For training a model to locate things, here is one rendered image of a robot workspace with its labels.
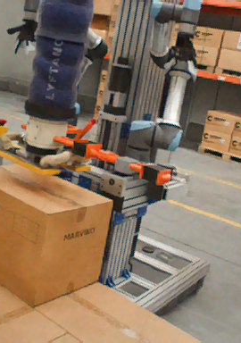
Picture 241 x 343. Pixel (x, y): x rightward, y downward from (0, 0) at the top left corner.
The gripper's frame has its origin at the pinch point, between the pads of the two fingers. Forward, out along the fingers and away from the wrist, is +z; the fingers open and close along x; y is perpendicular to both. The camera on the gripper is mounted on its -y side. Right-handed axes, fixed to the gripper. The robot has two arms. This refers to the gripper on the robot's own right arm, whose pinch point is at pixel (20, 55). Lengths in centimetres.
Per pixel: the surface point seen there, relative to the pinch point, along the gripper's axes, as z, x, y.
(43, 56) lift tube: -3, -65, -22
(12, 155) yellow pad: 41, -60, -27
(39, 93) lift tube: 12, -67, -22
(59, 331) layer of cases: 94, -113, -25
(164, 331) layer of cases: 94, -129, 15
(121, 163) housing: 30, -108, -6
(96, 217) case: 60, -88, 3
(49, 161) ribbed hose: 37, -81, -21
